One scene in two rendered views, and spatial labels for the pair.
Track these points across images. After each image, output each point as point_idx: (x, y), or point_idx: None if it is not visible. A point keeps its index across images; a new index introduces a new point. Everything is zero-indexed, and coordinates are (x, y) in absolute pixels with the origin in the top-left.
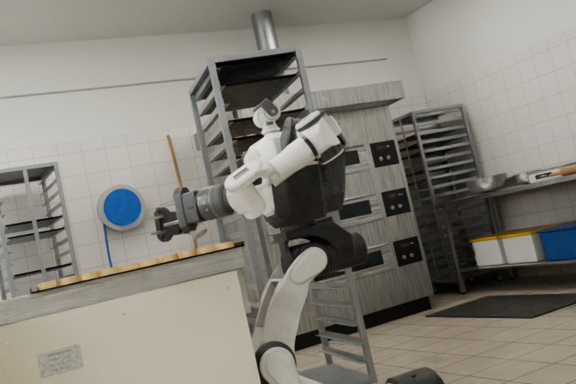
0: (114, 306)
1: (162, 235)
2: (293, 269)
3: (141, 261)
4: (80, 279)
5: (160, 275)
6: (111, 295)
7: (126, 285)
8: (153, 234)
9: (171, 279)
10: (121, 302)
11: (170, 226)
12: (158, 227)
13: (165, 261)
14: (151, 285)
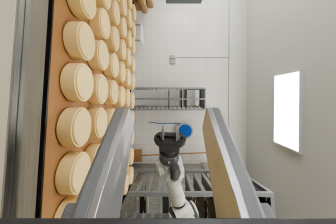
0: None
1: (160, 136)
2: None
3: (99, 76)
4: None
5: (42, 97)
6: None
7: (43, 22)
8: (162, 127)
9: (25, 120)
10: (6, 1)
11: (166, 144)
12: (168, 134)
13: (63, 113)
14: (26, 72)
